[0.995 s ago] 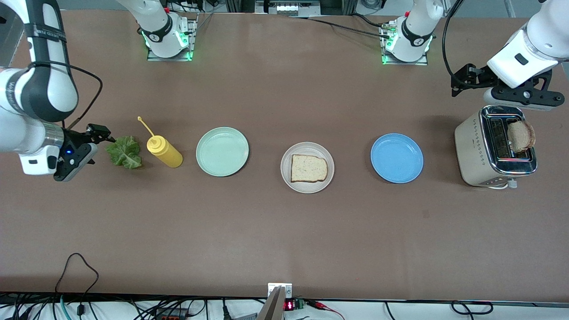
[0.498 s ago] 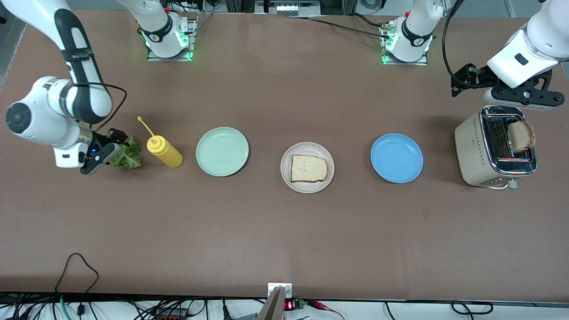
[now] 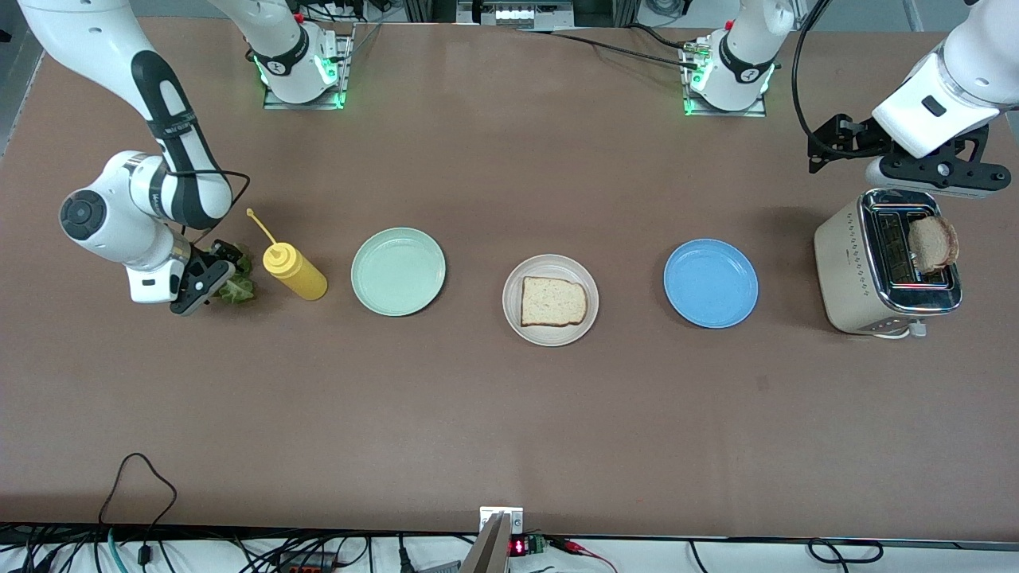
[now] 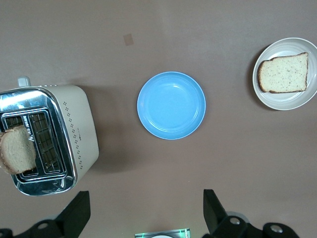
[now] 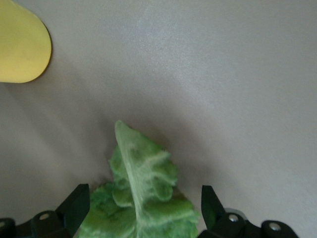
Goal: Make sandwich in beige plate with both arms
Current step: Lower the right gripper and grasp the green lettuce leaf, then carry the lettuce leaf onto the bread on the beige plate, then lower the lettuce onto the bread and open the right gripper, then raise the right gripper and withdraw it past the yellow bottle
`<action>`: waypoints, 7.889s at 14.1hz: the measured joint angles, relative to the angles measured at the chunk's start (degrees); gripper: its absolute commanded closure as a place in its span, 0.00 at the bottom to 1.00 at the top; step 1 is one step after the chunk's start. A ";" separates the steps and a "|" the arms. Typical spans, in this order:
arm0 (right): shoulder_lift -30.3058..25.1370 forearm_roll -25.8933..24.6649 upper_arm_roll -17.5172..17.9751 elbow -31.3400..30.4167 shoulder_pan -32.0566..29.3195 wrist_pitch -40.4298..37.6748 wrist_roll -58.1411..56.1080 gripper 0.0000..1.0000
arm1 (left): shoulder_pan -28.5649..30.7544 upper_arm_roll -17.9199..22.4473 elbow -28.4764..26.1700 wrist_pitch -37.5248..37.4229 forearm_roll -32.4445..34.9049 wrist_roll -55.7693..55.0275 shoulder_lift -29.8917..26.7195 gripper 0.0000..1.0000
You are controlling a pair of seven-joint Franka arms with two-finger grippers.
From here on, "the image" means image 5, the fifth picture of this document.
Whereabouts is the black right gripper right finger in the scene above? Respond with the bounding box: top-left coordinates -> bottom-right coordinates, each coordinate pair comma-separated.
198,185 -> 300,238

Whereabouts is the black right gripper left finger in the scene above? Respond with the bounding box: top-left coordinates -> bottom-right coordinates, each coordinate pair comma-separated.
0,183 -> 90,238

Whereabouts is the green lettuce leaf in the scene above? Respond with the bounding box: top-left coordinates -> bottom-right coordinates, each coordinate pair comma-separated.
78,119 -> 201,238

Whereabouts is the yellow squeeze bottle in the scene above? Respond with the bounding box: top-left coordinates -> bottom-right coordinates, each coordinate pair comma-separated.
0,0 -> 53,84

